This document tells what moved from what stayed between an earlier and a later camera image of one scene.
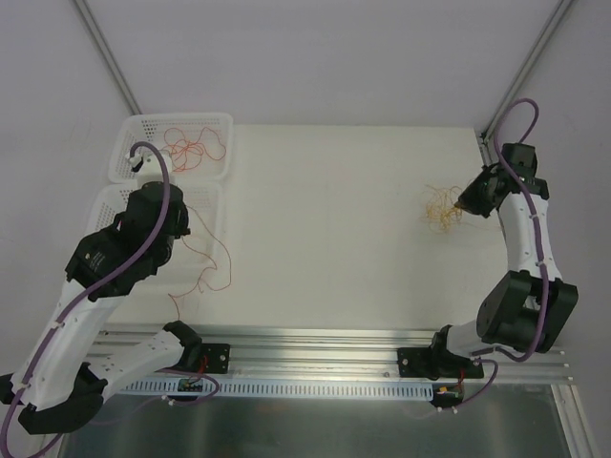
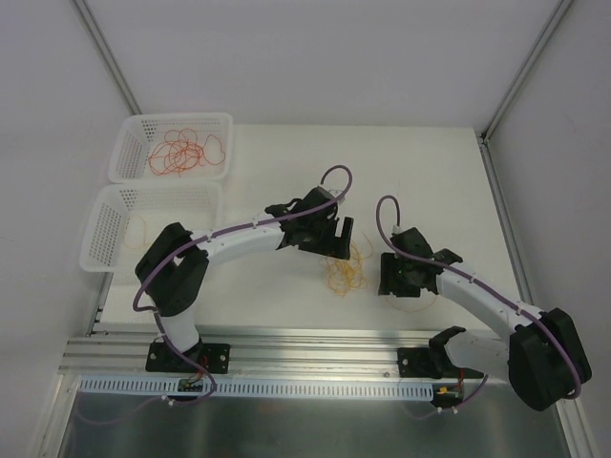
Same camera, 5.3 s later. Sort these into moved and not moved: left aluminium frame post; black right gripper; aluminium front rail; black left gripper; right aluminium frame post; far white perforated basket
Moved: black right gripper; black left gripper
Not moved: left aluminium frame post; aluminium front rail; far white perforated basket; right aluminium frame post
